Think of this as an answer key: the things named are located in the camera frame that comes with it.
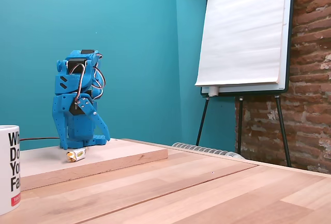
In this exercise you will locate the pale wooden board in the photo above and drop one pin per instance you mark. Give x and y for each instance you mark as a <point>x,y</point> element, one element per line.
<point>116,154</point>

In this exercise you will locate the sweet yellow white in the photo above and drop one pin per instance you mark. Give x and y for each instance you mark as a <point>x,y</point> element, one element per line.
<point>76,155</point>

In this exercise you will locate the white mug black lettering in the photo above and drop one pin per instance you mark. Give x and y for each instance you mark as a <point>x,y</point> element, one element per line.
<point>7,172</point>

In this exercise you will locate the flipchart easel dark frame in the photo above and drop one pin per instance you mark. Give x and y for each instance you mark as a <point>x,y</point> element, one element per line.
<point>285,61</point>

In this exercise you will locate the white radiator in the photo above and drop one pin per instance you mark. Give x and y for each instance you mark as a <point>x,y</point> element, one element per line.
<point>207,149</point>

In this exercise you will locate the white flipchart paper pad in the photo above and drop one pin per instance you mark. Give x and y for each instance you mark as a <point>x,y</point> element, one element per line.
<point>240,27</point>

